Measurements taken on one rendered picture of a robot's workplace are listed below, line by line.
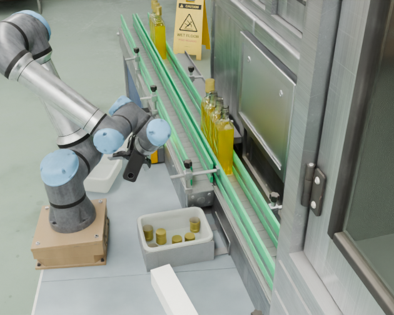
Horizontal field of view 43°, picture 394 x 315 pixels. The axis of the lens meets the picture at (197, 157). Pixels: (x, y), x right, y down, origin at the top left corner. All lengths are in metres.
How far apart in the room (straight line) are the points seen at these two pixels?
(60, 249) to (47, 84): 0.52
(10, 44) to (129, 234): 0.73
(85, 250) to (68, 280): 0.10
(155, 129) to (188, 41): 3.65
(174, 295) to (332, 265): 0.89
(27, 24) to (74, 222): 0.61
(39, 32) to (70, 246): 0.65
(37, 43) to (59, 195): 0.45
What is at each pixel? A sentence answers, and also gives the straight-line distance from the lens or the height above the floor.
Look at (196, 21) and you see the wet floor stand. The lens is 5.07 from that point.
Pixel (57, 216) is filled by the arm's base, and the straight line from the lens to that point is 1.64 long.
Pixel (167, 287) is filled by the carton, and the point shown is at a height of 0.81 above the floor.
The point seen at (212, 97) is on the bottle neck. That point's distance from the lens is 1.78.
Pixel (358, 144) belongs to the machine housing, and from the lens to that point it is 0.53.
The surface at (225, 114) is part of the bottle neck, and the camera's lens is 1.68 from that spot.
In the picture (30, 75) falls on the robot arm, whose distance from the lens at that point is 1.44.
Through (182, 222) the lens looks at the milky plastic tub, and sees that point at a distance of 1.72.
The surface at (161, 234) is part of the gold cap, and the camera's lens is 1.65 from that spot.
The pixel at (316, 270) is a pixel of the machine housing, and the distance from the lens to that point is 0.67.
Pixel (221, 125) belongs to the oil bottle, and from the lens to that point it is 1.69.
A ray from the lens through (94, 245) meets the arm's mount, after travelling 1.61.
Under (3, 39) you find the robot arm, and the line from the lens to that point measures 1.48.
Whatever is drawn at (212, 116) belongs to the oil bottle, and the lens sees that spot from 1.74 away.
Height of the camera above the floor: 1.91
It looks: 33 degrees down
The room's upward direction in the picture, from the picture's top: straight up
